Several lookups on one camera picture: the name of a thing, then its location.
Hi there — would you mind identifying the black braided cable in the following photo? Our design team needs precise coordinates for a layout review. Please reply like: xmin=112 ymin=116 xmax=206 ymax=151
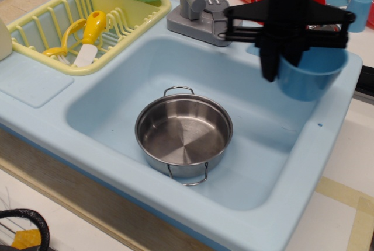
xmin=0 ymin=208 xmax=50 ymax=251

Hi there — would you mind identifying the blue plastic cup with handle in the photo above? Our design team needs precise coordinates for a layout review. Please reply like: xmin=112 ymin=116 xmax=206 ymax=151
xmin=277 ymin=47 xmax=348 ymax=102

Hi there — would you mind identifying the grey toy fork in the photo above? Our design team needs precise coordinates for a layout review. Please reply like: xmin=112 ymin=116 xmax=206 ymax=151
xmin=205 ymin=0 xmax=230 ymax=42

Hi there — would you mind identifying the stainless steel pot lid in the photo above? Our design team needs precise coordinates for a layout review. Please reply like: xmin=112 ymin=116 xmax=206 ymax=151
xmin=307 ymin=24 xmax=341 ymax=32

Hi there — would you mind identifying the blue cup upside down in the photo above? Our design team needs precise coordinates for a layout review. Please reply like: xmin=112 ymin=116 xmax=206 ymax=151
xmin=346 ymin=0 xmax=373 ymax=33

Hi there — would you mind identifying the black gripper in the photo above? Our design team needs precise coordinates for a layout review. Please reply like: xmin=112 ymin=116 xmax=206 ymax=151
xmin=224 ymin=0 xmax=355 ymax=82

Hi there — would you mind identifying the blue handled toy utensil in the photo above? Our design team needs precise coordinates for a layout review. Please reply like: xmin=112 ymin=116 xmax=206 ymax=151
xmin=325 ymin=0 xmax=350 ymax=8

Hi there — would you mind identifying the light blue toy sink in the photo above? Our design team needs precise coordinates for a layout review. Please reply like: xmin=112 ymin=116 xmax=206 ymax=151
xmin=1 ymin=20 xmax=362 ymax=250

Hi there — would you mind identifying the cream plastic object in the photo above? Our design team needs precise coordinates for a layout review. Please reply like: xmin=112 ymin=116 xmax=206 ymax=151
xmin=0 ymin=19 xmax=13 ymax=60

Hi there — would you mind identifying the grey toy faucet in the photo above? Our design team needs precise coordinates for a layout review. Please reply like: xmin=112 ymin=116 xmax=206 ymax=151
xmin=167 ymin=0 xmax=231 ymax=47

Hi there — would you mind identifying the black bar at edge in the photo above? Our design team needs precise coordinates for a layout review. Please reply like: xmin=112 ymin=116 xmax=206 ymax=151
xmin=355 ymin=65 xmax=374 ymax=96

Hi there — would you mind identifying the yellow handled toy knife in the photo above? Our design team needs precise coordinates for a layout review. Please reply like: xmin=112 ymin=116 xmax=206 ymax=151
xmin=74 ymin=11 xmax=106 ymax=67

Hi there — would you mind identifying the orange tape piece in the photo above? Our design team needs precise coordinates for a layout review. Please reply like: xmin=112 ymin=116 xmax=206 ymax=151
xmin=11 ymin=229 xmax=41 ymax=250

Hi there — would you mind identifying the yellow dish drying rack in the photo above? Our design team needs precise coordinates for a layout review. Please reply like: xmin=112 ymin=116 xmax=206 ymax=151
xmin=8 ymin=0 xmax=171 ymax=76

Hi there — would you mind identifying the yellow toy brush spoon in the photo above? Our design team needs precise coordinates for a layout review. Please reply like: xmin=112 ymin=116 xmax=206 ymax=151
xmin=42 ymin=19 xmax=86 ymax=65

